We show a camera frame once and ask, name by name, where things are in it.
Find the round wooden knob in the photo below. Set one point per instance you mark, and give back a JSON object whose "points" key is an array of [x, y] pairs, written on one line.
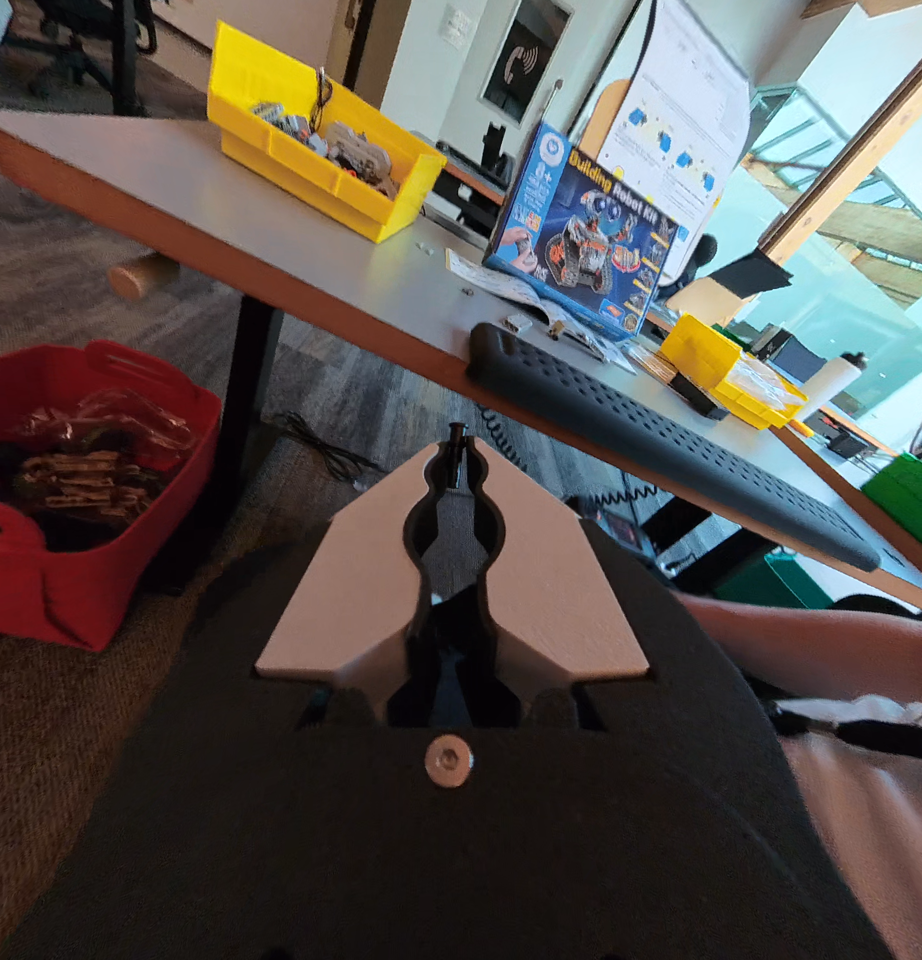
{"points": [[138, 277]]}

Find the instruction booklet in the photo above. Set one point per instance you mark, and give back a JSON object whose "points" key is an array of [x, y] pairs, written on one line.
{"points": [[498, 281]]}

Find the blue robot kit box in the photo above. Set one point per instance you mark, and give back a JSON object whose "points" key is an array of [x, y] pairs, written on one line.
{"points": [[581, 232]]}

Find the small silver metal part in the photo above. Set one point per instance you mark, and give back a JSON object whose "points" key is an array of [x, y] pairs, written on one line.
{"points": [[518, 323]]}

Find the black paper sheet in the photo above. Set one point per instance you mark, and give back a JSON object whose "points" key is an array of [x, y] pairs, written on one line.
{"points": [[749, 274]]}

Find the black desk leg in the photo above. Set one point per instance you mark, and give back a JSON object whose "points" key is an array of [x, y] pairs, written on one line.
{"points": [[243, 405]]}

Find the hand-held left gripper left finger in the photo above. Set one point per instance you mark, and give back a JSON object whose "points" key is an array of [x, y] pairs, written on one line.
{"points": [[356, 585]]}

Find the green bin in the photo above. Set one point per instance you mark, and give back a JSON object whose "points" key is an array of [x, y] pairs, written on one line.
{"points": [[775, 581]]}

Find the white wall switch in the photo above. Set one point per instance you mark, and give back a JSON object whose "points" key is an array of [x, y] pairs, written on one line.
{"points": [[459, 26]]}

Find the green box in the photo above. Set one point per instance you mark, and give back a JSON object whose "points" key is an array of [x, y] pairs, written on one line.
{"points": [[907, 502]]}

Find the small yellow parts bin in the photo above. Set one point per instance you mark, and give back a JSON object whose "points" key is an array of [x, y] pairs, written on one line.
{"points": [[700, 349]]}

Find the wooden window frame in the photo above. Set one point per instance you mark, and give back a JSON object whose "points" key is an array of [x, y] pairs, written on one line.
{"points": [[850, 150]]}

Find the white bottle with black cap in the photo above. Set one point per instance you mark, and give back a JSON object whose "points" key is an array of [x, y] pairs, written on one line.
{"points": [[828, 386]]}

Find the black floor device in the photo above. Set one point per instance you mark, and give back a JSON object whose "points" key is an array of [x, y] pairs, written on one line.
{"points": [[618, 529]]}

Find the person's right forearm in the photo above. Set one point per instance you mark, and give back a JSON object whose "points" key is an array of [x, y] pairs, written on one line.
{"points": [[820, 645]]}

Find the red felt basket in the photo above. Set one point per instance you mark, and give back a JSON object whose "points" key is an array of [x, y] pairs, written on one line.
{"points": [[93, 592]]}

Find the clear plastic bag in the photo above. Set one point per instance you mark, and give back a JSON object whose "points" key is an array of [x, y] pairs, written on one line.
{"points": [[764, 379]]}

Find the black office chair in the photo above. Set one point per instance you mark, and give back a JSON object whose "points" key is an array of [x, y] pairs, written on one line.
{"points": [[86, 45]]}

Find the bagged wooden parts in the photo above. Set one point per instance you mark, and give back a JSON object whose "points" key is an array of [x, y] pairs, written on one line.
{"points": [[93, 472]]}

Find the white desk with wooden edge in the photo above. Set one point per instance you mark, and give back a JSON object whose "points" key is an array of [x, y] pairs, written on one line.
{"points": [[296, 247]]}

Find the black phone symbol poster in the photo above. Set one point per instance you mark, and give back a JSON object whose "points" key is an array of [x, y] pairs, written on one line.
{"points": [[524, 60]]}

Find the large white instruction sheet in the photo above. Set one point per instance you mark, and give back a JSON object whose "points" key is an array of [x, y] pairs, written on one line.
{"points": [[685, 97]]}

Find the black perforated wrist rest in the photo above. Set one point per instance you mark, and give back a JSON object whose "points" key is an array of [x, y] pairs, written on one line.
{"points": [[655, 442]]}

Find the large yellow parts bin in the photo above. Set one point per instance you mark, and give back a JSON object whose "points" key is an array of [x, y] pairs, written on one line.
{"points": [[266, 82]]}

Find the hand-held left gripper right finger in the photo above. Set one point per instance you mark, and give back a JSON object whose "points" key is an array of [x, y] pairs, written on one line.
{"points": [[558, 592]]}

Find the pile of grey robot parts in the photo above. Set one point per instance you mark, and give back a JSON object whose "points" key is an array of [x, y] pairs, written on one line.
{"points": [[348, 146]]}

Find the black desktop stand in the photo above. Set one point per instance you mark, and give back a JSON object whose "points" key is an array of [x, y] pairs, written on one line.
{"points": [[498, 146]]}

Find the small black peg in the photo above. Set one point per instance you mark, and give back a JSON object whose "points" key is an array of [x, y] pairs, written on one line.
{"points": [[455, 457]]}

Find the person's white clothing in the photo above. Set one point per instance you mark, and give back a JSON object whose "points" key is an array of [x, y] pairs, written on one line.
{"points": [[865, 840]]}

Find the black block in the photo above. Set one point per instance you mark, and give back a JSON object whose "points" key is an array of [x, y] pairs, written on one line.
{"points": [[697, 396]]}

